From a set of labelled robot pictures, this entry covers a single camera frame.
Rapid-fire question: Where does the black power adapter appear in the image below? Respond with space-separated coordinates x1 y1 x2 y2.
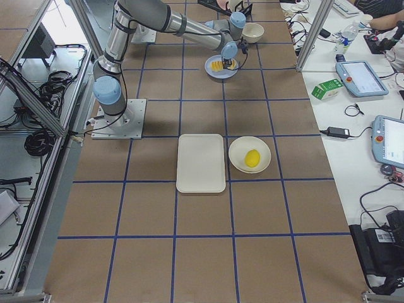
319 126 350 139

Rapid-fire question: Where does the white bowl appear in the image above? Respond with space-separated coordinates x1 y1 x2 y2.
242 23 264 44

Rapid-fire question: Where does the blue plate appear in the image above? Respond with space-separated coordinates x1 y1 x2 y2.
205 55 239 80

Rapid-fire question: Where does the green white carton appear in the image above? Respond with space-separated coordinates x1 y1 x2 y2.
311 78 343 100

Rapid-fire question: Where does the teach pendant far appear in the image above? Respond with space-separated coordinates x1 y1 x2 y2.
335 61 389 97

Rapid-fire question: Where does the plastic water bottle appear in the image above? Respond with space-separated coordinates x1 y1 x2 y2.
334 21 359 55

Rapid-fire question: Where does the white round plate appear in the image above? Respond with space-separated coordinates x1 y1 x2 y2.
229 136 271 174

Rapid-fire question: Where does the aluminium frame post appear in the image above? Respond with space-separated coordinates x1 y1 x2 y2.
296 0 334 72

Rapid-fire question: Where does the black plate rack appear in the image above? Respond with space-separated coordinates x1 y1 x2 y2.
197 0 253 16

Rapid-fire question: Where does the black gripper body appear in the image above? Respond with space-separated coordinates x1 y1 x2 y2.
220 37 248 68

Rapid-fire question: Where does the white rectangular tray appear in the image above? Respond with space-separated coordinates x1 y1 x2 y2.
176 134 226 193

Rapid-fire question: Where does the pink plate in rack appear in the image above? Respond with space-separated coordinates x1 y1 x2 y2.
216 0 229 11

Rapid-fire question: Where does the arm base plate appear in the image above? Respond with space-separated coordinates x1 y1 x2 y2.
131 25 157 44
91 99 146 140

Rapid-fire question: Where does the yellow lemon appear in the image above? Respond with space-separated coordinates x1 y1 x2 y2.
244 149 261 168

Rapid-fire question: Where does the teach pendant near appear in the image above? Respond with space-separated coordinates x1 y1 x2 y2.
371 115 404 169

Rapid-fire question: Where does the teach pendant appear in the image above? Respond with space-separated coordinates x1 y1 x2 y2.
371 115 404 169
335 61 389 97

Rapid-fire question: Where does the cream plate in rack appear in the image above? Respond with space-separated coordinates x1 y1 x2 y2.
229 0 247 12

